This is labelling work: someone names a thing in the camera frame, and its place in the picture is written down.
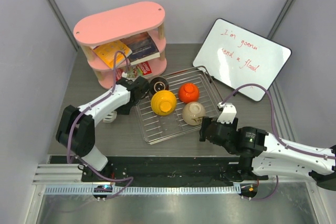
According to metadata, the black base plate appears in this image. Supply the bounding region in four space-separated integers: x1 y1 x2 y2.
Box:
81 155 268 183

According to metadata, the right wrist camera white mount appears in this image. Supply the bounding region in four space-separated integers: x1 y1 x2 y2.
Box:
217 102 237 124

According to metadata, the dark blue book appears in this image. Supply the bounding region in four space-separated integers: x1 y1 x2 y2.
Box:
121 32 160 66

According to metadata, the yellow bowl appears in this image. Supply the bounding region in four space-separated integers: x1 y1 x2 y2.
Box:
151 90 177 116

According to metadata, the white whiteboard with red writing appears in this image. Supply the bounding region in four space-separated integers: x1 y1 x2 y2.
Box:
193 18 292 101

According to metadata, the orange bowl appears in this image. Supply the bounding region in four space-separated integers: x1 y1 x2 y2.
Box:
178 83 200 103

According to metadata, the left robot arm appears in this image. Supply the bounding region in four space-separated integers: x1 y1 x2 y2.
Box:
56 77 150 182

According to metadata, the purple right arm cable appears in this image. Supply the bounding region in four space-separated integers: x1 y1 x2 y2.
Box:
220 83 336 200

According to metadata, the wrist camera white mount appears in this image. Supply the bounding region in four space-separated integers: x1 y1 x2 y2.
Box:
121 69 138 80
217 102 237 124

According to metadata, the dark brown bowl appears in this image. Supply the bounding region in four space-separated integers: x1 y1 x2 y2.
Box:
149 76 169 95

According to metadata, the pink three-tier shelf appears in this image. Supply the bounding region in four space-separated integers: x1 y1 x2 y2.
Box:
73 1 167 89

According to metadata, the red magazine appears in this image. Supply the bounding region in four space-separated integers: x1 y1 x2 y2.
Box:
116 61 153 80

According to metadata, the yellow book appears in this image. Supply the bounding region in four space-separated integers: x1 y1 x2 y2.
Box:
91 40 132 69

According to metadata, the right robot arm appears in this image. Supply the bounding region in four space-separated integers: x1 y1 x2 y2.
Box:
199 116 335 191

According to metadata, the metal wire dish rack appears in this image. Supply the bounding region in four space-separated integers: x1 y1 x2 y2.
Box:
135 66 223 144

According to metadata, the white ridged bowl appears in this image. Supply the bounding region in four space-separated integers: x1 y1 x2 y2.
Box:
103 111 117 123

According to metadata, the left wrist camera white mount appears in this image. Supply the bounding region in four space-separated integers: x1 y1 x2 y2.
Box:
121 69 138 80

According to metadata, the beige speckled bowl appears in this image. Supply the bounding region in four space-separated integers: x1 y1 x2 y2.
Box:
182 102 206 126

